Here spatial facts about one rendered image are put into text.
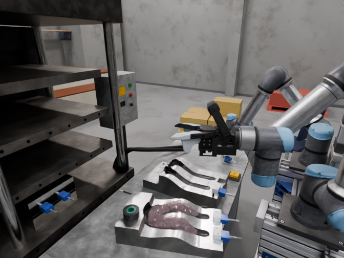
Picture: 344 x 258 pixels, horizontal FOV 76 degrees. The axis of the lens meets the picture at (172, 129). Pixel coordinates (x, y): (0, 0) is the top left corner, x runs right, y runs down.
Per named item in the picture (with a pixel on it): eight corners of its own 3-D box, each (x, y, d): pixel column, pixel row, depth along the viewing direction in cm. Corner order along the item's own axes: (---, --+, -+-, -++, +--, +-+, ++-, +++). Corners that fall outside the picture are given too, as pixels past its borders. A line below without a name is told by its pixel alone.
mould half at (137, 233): (220, 217, 122) (221, 201, 117) (221, 260, 98) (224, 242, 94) (134, 206, 130) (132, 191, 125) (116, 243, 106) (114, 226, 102)
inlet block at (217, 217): (237, 221, 115) (239, 213, 113) (238, 229, 111) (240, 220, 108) (212, 218, 117) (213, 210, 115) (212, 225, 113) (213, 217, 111)
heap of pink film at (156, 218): (199, 210, 118) (199, 198, 115) (197, 237, 102) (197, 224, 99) (152, 205, 122) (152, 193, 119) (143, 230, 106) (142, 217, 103)
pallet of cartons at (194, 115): (246, 132, 437) (251, 100, 411) (232, 150, 366) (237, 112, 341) (193, 121, 496) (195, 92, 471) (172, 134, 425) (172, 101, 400)
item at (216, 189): (235, 197, 127) (236, 190, 125) (234, 202, 123) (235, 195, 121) (214, 191, 133) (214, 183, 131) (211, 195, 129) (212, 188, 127)
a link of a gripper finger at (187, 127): (174, 138, 76) (195, 144, 70) (174, 122, 75) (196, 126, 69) (179, 136, 79) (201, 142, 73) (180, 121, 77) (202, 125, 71)
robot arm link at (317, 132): (303, 149, 124) (309, 127, 119) (305, 140, 135) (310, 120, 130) (328, 154, 118) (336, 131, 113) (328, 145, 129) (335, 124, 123)
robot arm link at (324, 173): (324, 188, 92) (332, 159, 87) (344, 211, 79) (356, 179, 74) (294, 186, 93) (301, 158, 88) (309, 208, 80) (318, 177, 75)
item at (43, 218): (78, 199, 137) (72, 176, 130) (36, 231, 115) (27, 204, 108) (28, 178, 158) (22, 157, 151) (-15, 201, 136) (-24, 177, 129)
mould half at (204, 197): (227, 186, 147) (229, 169, 142) (215, 211, 126) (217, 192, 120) (162, 168, 168) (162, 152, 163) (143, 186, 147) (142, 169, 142)
